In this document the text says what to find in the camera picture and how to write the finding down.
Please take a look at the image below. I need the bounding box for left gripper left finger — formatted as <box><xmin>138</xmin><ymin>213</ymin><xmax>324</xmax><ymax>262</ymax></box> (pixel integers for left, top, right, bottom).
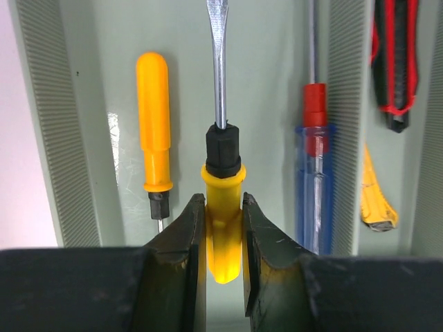
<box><xmin>134</xmin><ymin>194</ymin><xmax>206</xmax><ymax>331</ymax></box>

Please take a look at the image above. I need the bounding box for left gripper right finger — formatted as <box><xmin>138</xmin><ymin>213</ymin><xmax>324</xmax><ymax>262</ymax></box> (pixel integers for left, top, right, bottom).
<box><xmin>242</xmin><ymin>192</ymin><xmax>316</xmax><ymax>331</ymax></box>

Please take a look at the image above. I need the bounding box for yellow handle screwdriver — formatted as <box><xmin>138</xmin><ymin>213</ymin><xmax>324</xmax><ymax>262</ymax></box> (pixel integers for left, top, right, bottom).
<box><xmin>136</xmin><ymin>52</ymin><xmax>173</xmax><ymax>232</ymax></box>
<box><xmin>201</xmin><ymin>1</ymin><xmax>246</xmax><ymax>284</ymax></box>

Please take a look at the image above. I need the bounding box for yellow utility knife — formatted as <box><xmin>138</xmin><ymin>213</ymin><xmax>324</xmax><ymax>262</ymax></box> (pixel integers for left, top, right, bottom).
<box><xmin>360</xmin><ymin>145</ymin><xmax>399</xmax><ymax>232</ymax></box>

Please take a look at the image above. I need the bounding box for blue red precision screwdriver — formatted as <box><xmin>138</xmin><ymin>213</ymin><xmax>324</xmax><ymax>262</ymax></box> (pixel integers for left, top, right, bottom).
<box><xmin>296</xmin><ymin>1</ymin><xmax>335</xmax><ymax>255</ymax></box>

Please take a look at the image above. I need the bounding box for green cantilever tool box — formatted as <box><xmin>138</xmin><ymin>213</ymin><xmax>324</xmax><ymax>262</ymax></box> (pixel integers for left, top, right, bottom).
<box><xmin>9</xmin><ymin>1</ymin><xmax>442</xmax><ymax>256</ymax></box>

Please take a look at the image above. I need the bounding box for large red utility knife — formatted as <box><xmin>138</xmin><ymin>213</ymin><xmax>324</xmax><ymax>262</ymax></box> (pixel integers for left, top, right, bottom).
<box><xmin>370</xmin><ymin>0</ymin><xmax>419</xmax><ymax>133</ymax></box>

